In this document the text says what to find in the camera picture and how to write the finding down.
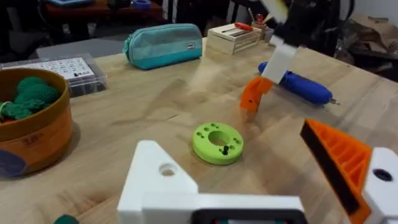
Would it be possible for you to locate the white orange left gripper right finger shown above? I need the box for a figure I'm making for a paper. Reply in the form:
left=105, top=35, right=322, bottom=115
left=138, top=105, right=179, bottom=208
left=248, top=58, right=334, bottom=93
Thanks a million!
left=299, top=119, right=398, bottom=224

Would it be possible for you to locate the bare white left gripper left finger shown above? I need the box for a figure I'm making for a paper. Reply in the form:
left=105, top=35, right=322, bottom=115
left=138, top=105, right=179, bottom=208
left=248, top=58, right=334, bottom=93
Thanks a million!
left=116, top=140, right=199, bottom=224

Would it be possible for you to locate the blue electric screwdriver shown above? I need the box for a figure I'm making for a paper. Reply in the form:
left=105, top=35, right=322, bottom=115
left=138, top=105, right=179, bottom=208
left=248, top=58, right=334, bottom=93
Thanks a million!
left=257, top=61, right=340, bottom=106

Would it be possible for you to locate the wooden pen cup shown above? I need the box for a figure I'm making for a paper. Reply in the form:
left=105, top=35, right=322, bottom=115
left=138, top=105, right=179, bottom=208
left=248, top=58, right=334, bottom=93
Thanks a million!
left=250, top=12, right=269, bottom=40

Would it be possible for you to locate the pale wooden crate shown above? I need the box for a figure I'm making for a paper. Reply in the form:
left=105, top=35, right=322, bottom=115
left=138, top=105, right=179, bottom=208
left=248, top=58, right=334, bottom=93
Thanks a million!
left=205, top=22, right=262, bottom=57

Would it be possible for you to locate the green disc with holes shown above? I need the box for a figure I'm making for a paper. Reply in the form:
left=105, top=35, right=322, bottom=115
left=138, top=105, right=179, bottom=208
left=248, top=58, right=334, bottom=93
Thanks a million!
left=191, top=121, right=245, bottom=166

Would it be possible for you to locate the brown paper bag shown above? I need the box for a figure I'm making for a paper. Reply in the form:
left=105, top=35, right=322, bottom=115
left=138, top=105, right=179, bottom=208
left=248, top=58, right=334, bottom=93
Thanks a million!
left=337, top=12, right=398, bottom=65

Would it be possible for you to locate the teal zip pouch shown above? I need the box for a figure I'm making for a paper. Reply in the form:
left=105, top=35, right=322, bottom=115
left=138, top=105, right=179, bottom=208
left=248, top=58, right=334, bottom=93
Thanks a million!
left=122, top=22, right=203, bottom=71

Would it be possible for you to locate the orange tub with green toys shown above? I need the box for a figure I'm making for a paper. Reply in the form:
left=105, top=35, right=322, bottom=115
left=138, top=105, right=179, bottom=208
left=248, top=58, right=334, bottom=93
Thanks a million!
left=0, top=67, right=74, bottom=179

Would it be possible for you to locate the clear plastic parts box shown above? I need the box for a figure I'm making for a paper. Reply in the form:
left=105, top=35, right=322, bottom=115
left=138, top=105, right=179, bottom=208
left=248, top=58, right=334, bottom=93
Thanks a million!
left=0, top=52, right=108, bottom=98

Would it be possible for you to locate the blue tape roll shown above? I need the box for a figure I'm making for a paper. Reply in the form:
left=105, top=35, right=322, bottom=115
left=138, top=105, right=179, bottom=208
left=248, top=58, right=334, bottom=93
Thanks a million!
left=131, top=0, right=152, bottom=10

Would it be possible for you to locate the red-handled tool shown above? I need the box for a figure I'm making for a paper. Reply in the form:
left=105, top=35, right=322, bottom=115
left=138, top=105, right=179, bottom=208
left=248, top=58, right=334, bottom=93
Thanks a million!
left=233, top=21, right=254, bottom=32

